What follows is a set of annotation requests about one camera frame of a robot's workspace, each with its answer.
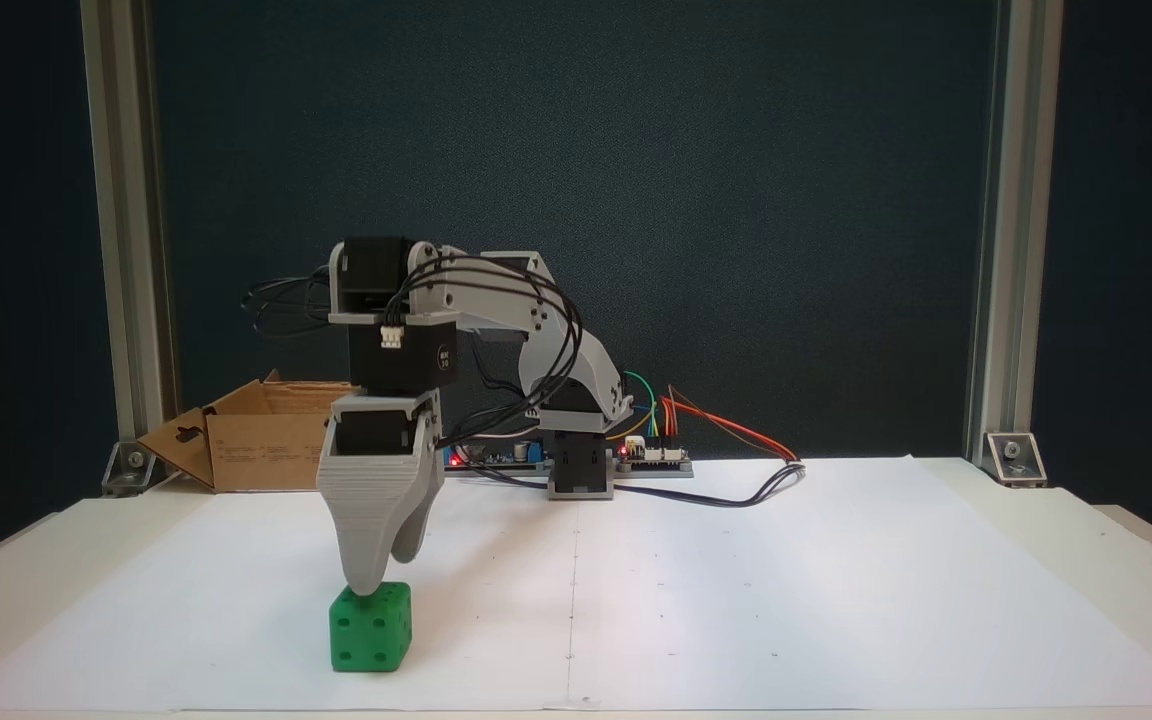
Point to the white paper sheet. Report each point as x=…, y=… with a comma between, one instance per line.
x=736, y=600

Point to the green die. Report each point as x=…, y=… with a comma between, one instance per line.
x=371, y=630

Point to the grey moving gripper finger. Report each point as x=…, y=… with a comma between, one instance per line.
x=418, y=530

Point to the grey upright frame post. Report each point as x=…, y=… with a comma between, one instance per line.
x=1011, y=200
x=126, y=200

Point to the brown cardboard box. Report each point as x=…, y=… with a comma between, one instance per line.
x=256, y=450

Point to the aluminium corner bracket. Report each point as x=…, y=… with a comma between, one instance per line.
x=131, y=468
x=1014, y=458

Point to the blue circuit board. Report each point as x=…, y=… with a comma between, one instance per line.
x=496, y=455

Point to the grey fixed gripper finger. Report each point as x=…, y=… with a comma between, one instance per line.
x=366, y=520

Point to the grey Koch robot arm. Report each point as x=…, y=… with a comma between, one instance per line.
x=576, y=360

